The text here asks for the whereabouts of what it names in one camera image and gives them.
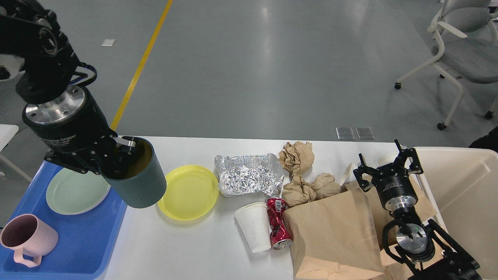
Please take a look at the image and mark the crumpled brown paper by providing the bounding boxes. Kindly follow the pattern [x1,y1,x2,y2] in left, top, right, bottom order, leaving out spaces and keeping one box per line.
[282,174,317,207]
[311,173,341,200]
[279,141,315,177]

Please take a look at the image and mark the blue plastic tray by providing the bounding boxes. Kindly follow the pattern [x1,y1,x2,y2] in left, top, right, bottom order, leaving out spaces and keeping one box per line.
[0,161,127,280]

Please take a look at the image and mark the crushed red soda can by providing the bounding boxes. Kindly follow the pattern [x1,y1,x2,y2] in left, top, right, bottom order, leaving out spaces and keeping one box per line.
[267,197,293,250]

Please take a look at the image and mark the pale green plate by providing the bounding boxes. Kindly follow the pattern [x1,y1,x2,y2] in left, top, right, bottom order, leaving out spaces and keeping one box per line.
[45,168,110,215]

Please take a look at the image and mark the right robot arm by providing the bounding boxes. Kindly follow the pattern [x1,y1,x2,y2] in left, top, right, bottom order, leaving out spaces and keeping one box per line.
[353,140,481,280]

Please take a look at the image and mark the crumpled aluminium foil sheet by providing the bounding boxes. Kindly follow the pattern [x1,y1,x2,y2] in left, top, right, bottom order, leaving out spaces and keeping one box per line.
[214,154,285,197]

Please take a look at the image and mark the dark green mug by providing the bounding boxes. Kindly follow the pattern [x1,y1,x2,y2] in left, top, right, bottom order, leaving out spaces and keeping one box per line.
[100,138,167,208]

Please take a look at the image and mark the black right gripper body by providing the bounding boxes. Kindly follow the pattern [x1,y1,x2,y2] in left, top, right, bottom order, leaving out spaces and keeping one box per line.
[372,164,418,212]

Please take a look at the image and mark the white side table corner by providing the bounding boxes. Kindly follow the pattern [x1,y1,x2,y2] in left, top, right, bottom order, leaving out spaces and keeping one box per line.
[0,124,19,151]

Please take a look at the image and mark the left floor socket plate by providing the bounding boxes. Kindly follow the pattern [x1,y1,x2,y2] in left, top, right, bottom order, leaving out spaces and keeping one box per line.
[336,126,355,141]

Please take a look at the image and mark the right floor socket plate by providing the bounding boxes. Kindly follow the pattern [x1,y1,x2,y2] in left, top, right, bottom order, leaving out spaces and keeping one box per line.
[356,126,375,140]

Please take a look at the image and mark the white cup behind gripper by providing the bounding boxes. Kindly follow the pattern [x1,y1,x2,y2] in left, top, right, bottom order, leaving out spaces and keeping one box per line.
[377,153,398,167]

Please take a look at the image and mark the crumpled brown paper left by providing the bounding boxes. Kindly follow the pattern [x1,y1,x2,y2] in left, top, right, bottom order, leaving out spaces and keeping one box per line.
[282,174,317,207]

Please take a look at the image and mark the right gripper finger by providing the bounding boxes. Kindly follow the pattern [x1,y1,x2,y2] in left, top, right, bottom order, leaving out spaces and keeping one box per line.
[353,154,376,193]
[394,139,424,175]

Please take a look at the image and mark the beige plastic bin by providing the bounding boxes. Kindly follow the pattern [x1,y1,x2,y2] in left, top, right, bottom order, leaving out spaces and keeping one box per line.
[416,147,498,280]

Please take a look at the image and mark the crumpled brown paper top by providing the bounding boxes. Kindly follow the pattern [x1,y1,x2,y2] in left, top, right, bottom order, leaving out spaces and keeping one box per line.
[279,141,315,177]

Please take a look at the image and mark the grey office chair right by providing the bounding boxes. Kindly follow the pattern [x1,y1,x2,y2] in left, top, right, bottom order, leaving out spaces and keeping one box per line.
[394,0,498,130]

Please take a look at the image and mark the pink ribbed mug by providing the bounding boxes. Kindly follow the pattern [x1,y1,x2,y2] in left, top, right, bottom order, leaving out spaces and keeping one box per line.
[1,214,59,268]

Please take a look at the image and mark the floor socket plate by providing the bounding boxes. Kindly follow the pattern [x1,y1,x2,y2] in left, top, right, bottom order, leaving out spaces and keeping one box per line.
[356,126,375,140]
[336,126,355,141]

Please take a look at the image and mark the large brown paper bag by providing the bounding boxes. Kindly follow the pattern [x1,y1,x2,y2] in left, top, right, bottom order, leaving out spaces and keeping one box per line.
[284,189,384,280]

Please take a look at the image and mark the white paper cup lying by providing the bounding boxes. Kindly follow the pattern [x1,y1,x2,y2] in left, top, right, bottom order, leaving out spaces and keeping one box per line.
[338,163,357,187]

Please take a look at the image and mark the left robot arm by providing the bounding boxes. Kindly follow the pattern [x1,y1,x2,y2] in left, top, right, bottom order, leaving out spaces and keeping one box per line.
[1,0,138,179]

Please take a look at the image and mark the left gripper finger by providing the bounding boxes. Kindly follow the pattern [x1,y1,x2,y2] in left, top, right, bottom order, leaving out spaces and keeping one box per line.
[111,136,137,164]

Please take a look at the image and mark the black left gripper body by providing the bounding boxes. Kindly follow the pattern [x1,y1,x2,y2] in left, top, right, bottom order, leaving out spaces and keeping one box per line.
[23,86,117,174]

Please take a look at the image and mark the person in dark clothes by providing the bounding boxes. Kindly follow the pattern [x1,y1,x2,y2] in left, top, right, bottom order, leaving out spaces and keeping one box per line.
[468,126,498,153]

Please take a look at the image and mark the crumpled brown paper right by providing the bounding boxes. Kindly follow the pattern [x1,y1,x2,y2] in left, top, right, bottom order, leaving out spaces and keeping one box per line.
[311,173,341,200]

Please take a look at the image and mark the yellow plastic plate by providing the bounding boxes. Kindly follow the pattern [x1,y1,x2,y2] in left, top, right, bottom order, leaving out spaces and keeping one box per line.
[157,164,219,221]

